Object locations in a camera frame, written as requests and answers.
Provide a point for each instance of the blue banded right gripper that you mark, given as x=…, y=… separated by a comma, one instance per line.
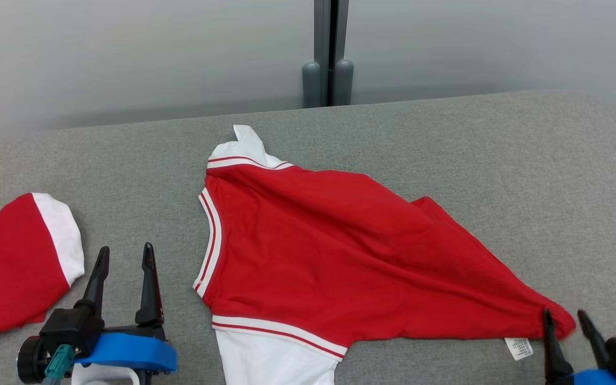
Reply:
x=597, y=378

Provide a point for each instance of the blue banded left gripper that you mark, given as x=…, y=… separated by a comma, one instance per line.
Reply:
x=126, y=350

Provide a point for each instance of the red shorts with white stripe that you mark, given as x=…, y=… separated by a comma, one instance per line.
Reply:
x=8, y=267

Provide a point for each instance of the red shirt with white sleeves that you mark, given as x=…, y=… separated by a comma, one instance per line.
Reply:
x=313, y=251

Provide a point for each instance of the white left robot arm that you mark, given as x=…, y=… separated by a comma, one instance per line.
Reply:
x=105, y=375

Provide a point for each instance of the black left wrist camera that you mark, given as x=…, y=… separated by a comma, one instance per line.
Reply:
x=67, y=329

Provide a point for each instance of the grey rounded post foot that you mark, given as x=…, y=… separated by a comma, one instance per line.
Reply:
x=343, y=83
x=311, y=85

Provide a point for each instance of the grey vertical partition post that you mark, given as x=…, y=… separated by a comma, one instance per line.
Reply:
x=329, y=32

